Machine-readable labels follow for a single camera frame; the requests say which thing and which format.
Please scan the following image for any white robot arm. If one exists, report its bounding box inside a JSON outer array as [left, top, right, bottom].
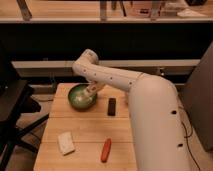
[[72, 49, 191, 171]]

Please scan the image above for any green ceramic bowl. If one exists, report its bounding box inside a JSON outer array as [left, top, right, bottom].
[[68, 84, 97, 110]]

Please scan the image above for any dark brown bottle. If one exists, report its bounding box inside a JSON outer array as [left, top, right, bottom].
[[107, 98, 116, 116]]

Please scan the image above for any orange carrot toy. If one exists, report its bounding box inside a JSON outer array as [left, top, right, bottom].
[[100, 138, 111, 163]]

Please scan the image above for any white sponge block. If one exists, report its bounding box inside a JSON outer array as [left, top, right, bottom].
[[58, 132, 75, 155]]

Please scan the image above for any black office chair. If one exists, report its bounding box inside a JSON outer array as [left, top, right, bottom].
[[0, 42, 49, 171]]

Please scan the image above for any grey cabinet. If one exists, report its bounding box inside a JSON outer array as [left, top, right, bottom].
[[182, 42, 213, 151]]

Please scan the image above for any white cloth on shelf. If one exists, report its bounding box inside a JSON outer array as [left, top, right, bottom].
[[177, 9, 206, 18]]

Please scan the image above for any black cable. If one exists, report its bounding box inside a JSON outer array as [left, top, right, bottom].
[[179, 105, 202, 171]]

